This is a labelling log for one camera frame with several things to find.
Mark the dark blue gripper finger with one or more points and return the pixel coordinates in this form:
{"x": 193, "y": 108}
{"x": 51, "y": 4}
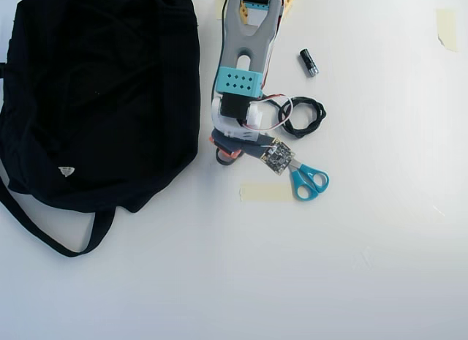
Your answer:
{"x": 234, "y": 144}

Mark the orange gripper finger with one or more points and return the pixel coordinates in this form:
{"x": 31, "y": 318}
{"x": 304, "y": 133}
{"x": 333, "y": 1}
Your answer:
{"x": 232, "y": 154}

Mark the black fabric bag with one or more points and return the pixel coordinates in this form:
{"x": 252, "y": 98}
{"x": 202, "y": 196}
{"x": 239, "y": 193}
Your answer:
{"x": 102, "y": 98}

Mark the pale yellow masking tape piece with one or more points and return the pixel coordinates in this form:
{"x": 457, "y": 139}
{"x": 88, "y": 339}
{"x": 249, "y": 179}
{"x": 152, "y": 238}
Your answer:
{"x": 447, "y": 29}
{"x": 218, "y": 3}
{"x": 265, "y": 192}

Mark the small black flashlight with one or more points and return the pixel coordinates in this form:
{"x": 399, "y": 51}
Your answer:
{"x": 309, "y": 64}

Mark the bare camera circuit board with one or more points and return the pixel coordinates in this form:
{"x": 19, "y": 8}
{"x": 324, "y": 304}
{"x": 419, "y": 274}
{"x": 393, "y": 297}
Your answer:
{"x": 278, "y": 157}

